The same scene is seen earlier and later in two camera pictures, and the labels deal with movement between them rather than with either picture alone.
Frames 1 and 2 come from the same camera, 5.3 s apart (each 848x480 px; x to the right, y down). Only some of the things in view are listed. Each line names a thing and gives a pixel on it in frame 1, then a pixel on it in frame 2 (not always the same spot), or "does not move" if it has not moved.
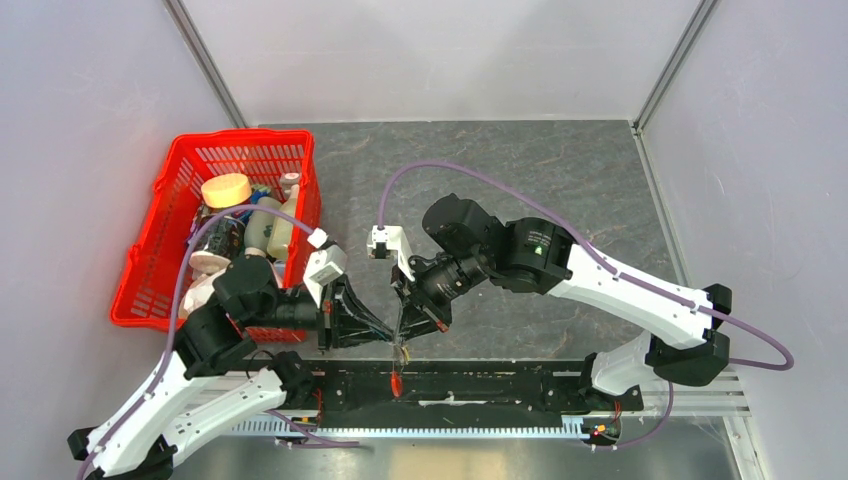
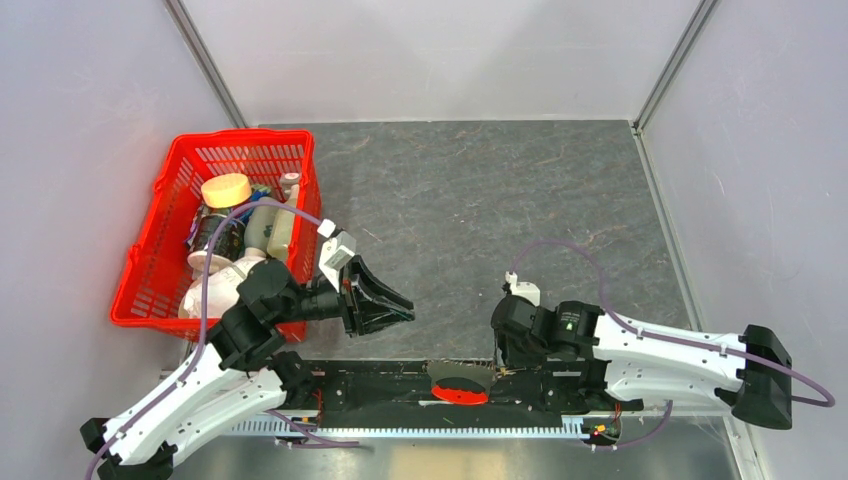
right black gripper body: [435, 285] to [522, 353]
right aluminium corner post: [694, 29] does not move
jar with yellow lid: [225, 235] does not move
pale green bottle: [260, 223] does not move
